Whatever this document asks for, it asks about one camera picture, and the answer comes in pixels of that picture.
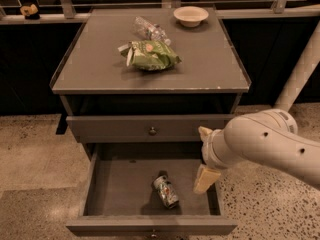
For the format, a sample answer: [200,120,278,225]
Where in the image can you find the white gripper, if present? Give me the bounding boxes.
[193,126,244,194]

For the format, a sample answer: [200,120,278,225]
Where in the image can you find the green 7up can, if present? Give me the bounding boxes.
[153,175,179,209]

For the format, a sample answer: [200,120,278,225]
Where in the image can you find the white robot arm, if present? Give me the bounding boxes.
[193,23,320,194]

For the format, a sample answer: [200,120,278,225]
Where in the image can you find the round top drawer knob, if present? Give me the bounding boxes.
[148,127,157,136]

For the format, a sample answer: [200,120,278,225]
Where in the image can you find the round drawer knob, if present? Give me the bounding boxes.
[148,127,157,136]
[150,230,159,240]

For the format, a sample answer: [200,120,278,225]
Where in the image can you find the open grey middle drawer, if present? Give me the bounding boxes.
[67,142,237,237]

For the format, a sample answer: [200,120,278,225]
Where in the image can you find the round middle drawer knob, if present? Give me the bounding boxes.
[150,230,159,240]

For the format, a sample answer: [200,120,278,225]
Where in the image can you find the grey drawer cabinet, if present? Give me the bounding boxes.
[49,6,252,162]

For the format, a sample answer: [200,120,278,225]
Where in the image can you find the grey top drawer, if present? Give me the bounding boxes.
[66,114,233,143]

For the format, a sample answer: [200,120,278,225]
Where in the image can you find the green chip bag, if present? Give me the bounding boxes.
[118,40,182,71]

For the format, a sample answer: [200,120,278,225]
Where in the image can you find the clear plastic water bottle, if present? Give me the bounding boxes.
[133,16,171,45]

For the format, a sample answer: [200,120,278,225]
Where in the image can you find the white paper bowl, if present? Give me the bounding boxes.
[173,6,209,28]

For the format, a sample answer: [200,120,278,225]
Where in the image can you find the small yellow black object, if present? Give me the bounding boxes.
[20,4,40,20]

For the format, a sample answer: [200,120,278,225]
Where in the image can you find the metal railing frame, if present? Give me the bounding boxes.
[0,0,320,26]

